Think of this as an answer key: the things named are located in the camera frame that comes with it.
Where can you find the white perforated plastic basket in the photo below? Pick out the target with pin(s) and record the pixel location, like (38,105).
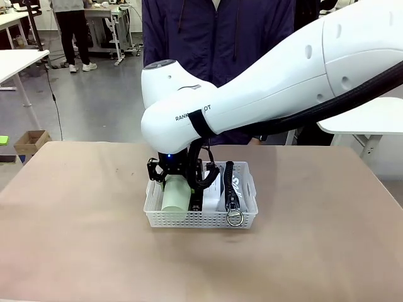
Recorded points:
(189,220)

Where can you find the light green plastic cup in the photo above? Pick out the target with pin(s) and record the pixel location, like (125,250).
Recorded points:
(174,196)

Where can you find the bystander in black trousers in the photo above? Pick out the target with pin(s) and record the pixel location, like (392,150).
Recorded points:
(70,31)

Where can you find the grey metal workbench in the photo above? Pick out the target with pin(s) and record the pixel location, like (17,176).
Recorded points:
(97,12)

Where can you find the person in purple jacket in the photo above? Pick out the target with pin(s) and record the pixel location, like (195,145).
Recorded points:
(204,37)

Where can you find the grey campus zipper pouch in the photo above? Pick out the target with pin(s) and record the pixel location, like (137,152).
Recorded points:
(231,195)

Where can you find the bystander in black clothes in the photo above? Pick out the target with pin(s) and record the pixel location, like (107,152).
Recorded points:
(307,12)

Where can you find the bright green item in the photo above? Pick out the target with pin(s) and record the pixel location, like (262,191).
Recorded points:
(3,140)

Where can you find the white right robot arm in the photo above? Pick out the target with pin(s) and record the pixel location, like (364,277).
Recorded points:
(267,81)

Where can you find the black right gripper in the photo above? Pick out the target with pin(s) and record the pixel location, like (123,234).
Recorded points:
(173,165)

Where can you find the white background desk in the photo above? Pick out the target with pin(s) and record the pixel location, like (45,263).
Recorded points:
(9,19)

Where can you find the person's left hand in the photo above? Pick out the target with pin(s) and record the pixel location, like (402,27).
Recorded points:
(255,141)

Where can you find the white rectangular box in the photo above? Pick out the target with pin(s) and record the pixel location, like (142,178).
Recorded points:
(210,198)

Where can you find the white table with slanted leg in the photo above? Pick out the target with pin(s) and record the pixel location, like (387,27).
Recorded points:
(19,61)

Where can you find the open cardboard box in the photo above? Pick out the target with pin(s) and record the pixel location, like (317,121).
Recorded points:
(31,148)

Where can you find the flat black item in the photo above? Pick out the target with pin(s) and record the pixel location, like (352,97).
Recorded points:
(7,159)

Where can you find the black stapler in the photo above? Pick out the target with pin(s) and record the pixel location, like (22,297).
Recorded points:
(196,203)

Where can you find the black stand pole with clamp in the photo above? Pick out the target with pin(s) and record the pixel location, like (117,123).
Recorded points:
(34,25)

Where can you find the black wrist watch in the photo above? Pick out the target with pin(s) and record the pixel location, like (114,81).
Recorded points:
(262,137)

